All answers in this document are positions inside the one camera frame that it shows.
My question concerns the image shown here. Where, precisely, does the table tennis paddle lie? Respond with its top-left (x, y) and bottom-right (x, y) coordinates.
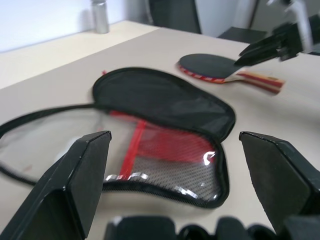
top-left (177, 53), bottom-right (287, 95)

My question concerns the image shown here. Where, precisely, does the black chair seat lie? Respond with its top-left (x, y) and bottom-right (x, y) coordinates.
top-left (216, 25), bottom-right (263, 46)

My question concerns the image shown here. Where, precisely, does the black red mesh paddle case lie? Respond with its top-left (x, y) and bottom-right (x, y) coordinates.
top-left (0, 66), bottom-right (237, 209)

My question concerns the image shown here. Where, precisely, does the silver metal cylinder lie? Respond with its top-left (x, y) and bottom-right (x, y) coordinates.
top-left (90, 0), bottom-right (111, 34)

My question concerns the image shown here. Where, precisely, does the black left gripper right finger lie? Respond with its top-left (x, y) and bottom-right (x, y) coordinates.
top-left (239, 131), bottom-right (320, 233)

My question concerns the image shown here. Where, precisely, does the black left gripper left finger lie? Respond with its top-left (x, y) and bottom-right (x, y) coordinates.
top-left (0, 130), bottom-right (112, 240)

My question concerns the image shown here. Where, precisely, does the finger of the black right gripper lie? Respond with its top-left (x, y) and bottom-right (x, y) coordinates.
top-left (238, 34), bottom-right (279, 57)
top-left (233, 48), bottom-right (281, 68)

